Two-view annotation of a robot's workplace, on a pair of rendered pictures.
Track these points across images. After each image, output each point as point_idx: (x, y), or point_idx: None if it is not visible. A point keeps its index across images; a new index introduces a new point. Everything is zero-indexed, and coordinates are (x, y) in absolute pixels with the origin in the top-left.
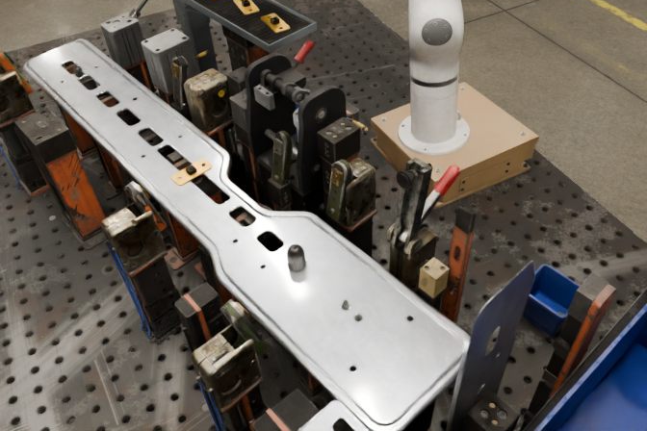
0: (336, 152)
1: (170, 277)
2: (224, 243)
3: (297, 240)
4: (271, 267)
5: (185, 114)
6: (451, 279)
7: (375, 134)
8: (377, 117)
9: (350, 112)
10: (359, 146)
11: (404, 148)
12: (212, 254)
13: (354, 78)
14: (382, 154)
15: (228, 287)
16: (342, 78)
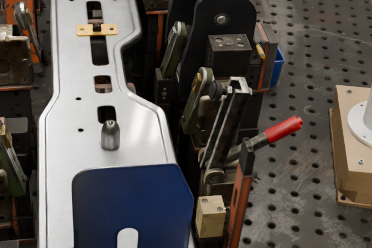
0: (214, 62)
1: (30, 116)
2: (68, 96)
3: (129, 125)
4: (86, 134)
5: None
6: (228, 229)
7: (334, 103)
8: (344, 87)
9: (268, 40)
10: (247, 71)
11: (345, 126)
12: (51, 99)
13: (362, 48)
14: (330, 128)
15: (39, 130)
16: (349, 42)
